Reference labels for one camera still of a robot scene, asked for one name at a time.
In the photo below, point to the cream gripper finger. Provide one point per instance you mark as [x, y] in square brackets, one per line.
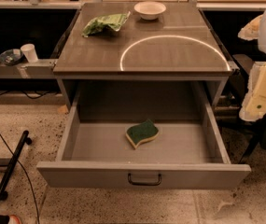
[251, 30]
[254, 103]

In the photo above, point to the green and yellow sponge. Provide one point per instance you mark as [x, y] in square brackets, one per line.
[142, 133]

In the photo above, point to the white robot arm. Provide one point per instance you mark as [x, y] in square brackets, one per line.
[262, 34]

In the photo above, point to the grey cabinet with counter top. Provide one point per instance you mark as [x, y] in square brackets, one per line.
[178, 45]

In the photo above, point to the white bowl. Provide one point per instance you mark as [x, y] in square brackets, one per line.
[149, 11]

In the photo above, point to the green snack bag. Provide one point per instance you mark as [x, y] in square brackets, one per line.
[98, 24]

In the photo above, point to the grey side shelf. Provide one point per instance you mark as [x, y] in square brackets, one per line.
[43, 69]

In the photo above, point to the white paper cup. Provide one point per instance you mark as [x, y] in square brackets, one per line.
[29, 52]

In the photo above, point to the dark patterned bowl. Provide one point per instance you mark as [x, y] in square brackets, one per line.
[11, 57]

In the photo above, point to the black bar with wheels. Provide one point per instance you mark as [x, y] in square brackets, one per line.
[25, 139]

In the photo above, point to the black and red object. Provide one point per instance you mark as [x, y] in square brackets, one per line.
[12, 219]

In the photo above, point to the black drawer handle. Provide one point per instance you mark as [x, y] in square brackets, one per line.
[144, 180]

